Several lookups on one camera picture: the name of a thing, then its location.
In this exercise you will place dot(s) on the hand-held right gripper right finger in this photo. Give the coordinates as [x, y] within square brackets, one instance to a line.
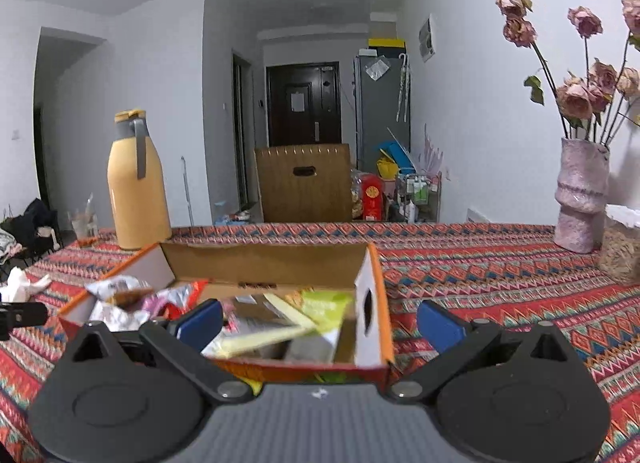
[440, 328]

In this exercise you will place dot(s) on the crumpled white cloth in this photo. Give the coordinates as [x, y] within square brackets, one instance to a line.
[20, 283]

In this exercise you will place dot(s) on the grey packet with yellow border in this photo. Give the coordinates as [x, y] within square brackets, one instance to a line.
[260, 333]

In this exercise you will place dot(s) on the wooden chair back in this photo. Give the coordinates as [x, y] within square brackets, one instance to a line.
[280, 193]

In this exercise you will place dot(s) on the yellow black box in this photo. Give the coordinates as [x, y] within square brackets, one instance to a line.
[386, 45]

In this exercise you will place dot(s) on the white snack packet orange edge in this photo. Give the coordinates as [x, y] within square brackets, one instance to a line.
[112, 290]

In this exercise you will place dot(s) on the white wall panel box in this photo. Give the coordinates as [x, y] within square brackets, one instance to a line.
[426, 38]

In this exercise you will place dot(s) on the white folded umbrella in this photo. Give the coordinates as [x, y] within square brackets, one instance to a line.
[404, 88]

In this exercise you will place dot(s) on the orange red cardboard box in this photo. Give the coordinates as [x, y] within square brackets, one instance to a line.
[260, 263]

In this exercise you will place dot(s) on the red gift box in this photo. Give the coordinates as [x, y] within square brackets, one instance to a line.
[371, 195]

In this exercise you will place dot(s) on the pink textured vase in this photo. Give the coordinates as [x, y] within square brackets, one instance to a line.
[580, 203]

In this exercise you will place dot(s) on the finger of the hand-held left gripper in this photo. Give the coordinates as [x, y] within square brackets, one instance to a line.
[25, 313]

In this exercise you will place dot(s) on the grey refrigerator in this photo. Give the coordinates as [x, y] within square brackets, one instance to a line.
[380, 113]

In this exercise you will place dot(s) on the pink snack packet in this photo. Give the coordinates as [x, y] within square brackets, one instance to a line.
[157, 303]

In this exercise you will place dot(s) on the blue and yellow bags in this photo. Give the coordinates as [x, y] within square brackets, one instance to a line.
[395, 158]

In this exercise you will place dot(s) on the patterned tissue box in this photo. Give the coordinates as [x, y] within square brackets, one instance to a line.
[622, 248]

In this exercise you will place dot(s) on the red orange snack packet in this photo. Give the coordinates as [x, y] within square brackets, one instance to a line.
[187, 295]

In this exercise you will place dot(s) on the drinking glass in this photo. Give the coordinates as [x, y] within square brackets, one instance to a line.
[84, 228]

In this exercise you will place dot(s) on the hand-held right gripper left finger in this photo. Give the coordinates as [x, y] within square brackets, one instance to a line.
[200, 325]

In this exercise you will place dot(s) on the white pole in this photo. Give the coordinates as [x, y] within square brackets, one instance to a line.
[187, 193]

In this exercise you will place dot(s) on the yellow thermos jug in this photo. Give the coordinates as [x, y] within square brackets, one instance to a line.
[137, 193]

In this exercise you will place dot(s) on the long green white snack packet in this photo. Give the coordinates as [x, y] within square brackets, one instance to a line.
[327, 310]

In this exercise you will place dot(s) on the dark entrance door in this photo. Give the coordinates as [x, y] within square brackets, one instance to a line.
[280, 108]

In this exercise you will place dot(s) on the dried pink roses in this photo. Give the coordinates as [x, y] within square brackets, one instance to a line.
[580, 93]

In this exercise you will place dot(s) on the black clothes pile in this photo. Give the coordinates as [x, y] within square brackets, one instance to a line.
[35, 223]

